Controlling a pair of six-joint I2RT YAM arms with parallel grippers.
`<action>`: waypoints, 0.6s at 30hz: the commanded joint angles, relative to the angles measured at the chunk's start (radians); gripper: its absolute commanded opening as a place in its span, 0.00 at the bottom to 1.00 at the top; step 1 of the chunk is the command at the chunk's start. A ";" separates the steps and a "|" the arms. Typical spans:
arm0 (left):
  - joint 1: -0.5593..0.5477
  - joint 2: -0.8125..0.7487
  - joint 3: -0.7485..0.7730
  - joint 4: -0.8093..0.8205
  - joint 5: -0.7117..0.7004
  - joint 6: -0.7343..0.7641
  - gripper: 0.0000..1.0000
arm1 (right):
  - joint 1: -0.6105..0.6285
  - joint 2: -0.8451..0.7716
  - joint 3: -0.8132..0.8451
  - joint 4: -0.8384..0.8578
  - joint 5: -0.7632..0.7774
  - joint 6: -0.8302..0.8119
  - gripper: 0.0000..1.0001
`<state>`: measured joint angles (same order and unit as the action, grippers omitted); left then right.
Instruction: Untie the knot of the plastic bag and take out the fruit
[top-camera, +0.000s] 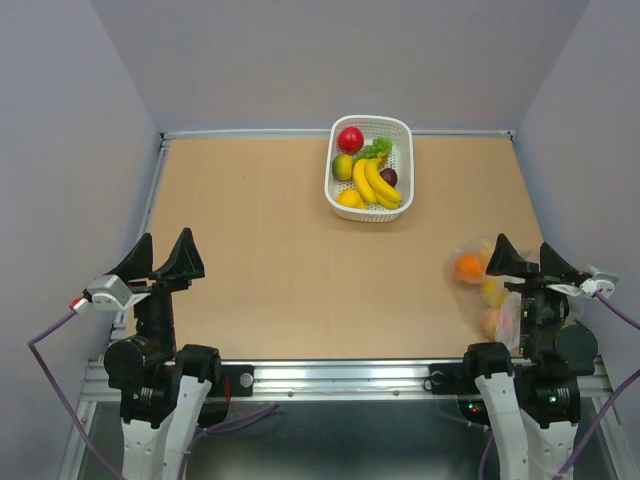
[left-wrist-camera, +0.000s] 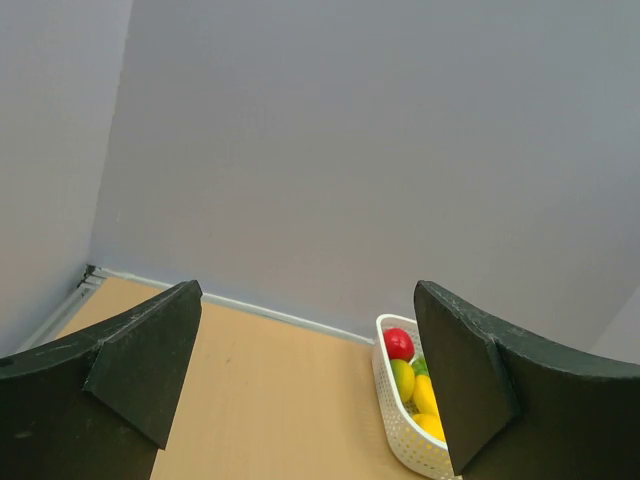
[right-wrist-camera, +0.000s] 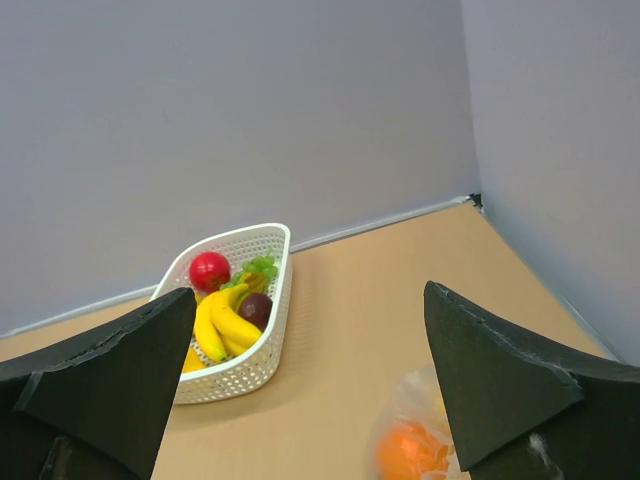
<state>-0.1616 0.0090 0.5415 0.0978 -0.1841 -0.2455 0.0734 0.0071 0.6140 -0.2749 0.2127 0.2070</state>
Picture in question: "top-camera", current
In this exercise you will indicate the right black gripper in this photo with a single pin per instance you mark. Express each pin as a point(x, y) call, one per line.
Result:
point(553, 269)

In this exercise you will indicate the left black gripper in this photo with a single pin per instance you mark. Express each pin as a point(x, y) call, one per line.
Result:
point(185, 260)

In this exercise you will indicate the transparent printed plastic bag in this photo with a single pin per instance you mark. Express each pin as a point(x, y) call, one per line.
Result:
point(469, 299)

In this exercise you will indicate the orange fruit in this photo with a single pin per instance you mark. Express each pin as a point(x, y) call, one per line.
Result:
point(469, 268)

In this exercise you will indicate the pink peach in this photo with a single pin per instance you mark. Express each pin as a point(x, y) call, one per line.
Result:
point(491, 322)

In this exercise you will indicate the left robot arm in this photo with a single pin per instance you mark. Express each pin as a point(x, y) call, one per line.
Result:
point(162, 386)

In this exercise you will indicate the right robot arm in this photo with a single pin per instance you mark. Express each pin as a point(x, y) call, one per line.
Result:
point(534, 409)

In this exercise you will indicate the dark purple plum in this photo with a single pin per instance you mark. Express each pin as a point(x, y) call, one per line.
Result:
point(390, 176)

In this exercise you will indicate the yellow banana bunch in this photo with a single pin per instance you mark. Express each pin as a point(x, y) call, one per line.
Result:
point(372, 187)

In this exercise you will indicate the white perforated plastic basket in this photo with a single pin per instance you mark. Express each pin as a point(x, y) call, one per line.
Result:
point(401, 160)

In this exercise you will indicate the yellow lemon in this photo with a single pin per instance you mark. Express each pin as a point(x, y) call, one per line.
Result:
point(351, 198)

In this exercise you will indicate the green yellow mango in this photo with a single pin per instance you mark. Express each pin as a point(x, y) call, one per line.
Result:
point(342, 167)

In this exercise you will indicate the red apple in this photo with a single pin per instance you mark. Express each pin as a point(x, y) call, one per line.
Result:
point(350, 140)

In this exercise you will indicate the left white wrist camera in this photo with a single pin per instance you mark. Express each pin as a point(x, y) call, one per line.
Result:
point(107, 293)

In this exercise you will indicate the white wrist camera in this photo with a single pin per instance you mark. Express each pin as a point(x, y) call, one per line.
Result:
point(592, 281)
point(107, 293)

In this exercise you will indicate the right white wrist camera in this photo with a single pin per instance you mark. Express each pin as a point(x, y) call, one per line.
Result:
point(592, 281)

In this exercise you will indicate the aluminium mounting rail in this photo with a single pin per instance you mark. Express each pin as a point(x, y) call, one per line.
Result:
point(332, 380)

